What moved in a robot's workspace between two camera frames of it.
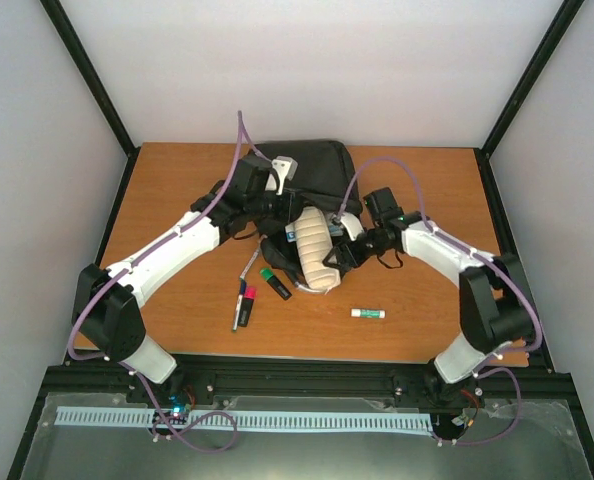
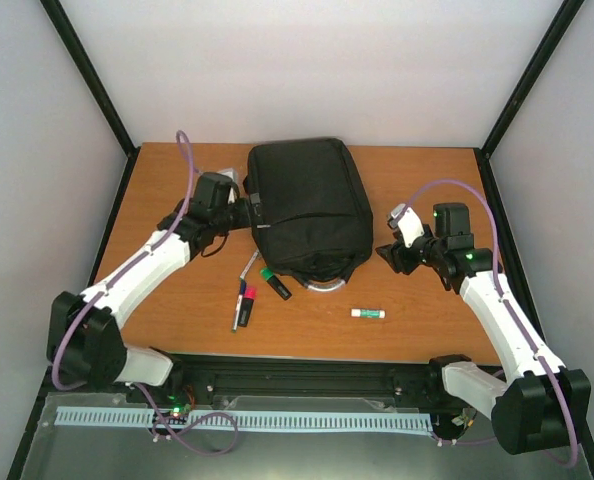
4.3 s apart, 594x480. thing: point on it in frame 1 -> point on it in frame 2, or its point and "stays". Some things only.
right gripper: [344, 256] -> [398, 257]
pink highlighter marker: [246, 305] stays
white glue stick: [368, 313] stays
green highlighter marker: [268, 275] stays
